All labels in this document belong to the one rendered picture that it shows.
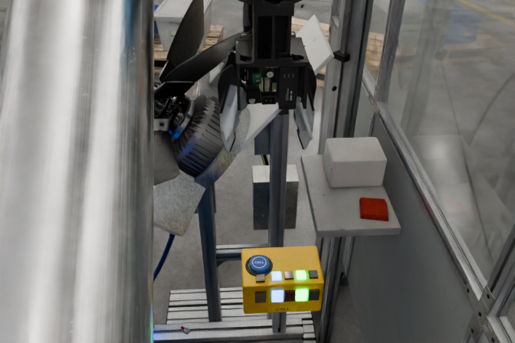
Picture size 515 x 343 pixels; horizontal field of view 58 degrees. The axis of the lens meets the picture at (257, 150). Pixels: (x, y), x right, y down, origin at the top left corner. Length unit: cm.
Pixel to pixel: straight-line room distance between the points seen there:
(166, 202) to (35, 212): 103
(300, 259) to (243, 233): 155
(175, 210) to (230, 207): 145
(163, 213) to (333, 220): 49
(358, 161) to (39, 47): 126
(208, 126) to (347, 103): 58
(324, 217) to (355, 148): 24
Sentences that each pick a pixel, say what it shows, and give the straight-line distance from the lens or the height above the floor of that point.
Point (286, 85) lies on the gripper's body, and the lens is 47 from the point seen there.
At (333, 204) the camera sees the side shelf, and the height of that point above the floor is 86.
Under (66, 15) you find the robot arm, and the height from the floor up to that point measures 174.
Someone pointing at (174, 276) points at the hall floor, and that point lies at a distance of 236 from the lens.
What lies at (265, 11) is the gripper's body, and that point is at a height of 167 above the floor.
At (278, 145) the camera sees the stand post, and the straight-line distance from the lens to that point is 132.
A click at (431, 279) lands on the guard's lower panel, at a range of 133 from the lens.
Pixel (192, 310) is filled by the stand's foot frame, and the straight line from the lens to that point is 214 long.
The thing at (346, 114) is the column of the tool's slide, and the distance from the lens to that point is 163.
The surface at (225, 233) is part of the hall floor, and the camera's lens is 252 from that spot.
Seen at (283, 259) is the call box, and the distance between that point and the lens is 98.
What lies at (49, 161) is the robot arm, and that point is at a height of 170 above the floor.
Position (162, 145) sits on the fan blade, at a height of 119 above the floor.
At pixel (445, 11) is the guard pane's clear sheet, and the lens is 124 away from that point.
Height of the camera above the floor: 181
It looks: 36 degrees down
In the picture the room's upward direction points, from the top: straight up
